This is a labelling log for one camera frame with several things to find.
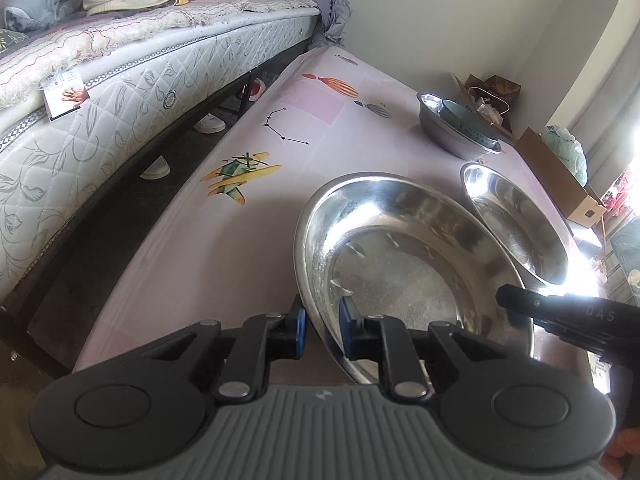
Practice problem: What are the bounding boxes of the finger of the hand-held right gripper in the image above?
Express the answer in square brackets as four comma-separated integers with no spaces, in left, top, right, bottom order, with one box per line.
[506,307,615,362]

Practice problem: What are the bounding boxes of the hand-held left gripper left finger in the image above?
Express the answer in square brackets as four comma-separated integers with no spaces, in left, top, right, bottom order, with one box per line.
[135,294,307,404]

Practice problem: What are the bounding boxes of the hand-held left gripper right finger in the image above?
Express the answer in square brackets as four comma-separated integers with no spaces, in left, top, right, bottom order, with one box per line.
[338,296,506,404]

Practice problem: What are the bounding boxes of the large steel basin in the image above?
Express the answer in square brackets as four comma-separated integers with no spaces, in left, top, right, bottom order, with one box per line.
[293,172,536,387]
[459,162,571,289]

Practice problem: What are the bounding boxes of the blue ceramic bowl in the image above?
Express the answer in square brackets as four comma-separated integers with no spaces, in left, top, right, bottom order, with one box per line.
[441,98,501,154]

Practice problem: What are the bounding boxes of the medium steel bowl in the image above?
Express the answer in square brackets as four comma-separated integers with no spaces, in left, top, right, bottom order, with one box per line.
[417,92,503,160]

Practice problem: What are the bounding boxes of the hanging pink clothes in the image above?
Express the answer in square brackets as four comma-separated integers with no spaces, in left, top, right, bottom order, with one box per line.
[599,169,640,222]

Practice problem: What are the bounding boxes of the cardboard box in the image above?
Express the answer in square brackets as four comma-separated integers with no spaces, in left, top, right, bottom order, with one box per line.
[514,127,609,229]

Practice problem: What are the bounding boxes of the pale green plastic bag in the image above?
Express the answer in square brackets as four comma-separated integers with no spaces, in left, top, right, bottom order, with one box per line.
[539,124,589,189]

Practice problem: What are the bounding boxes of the pale curtain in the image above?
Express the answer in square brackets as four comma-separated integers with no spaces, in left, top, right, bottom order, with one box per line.
[544,7,640,177]

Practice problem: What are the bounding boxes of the white shoe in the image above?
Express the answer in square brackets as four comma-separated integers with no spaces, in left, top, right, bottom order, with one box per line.
[139,156,171,180]
[192,113,227,135]

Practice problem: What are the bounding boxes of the beige paper bag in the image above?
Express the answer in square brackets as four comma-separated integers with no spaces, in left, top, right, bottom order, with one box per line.
[451,72,512,133]

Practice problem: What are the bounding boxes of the dark patterned bag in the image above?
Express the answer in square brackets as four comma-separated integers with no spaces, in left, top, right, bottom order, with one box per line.
[467,73,522,112]

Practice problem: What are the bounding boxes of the white quilted mattress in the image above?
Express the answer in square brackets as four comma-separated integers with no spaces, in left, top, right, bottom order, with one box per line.
[0,2,321,307]

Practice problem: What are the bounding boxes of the purple grey bedsheet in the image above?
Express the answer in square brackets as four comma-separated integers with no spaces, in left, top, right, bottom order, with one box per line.
[254,0,354,52]

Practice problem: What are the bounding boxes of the mattress tag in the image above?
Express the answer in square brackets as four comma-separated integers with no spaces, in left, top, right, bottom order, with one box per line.
[42,70,91,122]

